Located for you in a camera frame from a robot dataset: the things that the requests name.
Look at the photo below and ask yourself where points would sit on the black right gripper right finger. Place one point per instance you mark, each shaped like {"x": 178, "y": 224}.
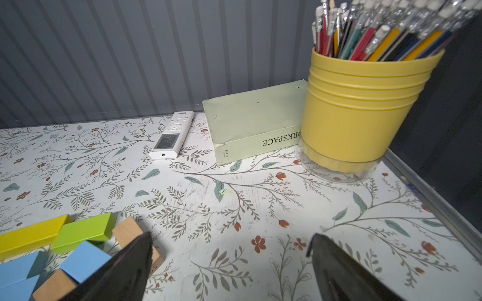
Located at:
{"x": 340, "y": 277}

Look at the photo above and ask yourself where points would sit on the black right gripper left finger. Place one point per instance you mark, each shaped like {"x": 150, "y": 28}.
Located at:
{"x": 123, "y": 277}

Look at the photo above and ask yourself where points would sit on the light blue block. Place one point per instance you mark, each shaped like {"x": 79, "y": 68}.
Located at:
{"x": 22, "y": 268}
{"x": 20, "y": 291}
{"x": 84, "y": 261}

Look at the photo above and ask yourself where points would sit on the natural wood block upper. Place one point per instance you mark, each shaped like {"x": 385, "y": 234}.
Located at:
{"x": 126, "y": 231}

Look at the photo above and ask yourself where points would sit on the natural wood block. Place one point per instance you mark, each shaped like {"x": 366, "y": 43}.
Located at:
{"x": 56, "y": 287}
{"x": 126, "y": 231}

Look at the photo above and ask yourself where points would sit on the lime green block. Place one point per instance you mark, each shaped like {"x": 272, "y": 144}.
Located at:
{"x": 94, "y": 229}

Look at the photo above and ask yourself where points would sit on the natural wood block lower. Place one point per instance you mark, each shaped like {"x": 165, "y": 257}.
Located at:
{"x": 56, "y": 287}

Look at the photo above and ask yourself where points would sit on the yellow block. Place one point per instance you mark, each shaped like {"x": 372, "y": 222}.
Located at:
{"x": 32, "y": 237}

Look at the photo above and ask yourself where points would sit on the white remote control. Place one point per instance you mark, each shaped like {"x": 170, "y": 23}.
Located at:
{"x": 173, "y": 136}

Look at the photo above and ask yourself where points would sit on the yellow pencil cup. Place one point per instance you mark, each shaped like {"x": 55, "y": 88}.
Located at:
{"x": 354, "y": 109}

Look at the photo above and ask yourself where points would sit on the pale green book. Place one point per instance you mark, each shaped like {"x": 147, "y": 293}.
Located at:
{"x": 251, "y": 123}

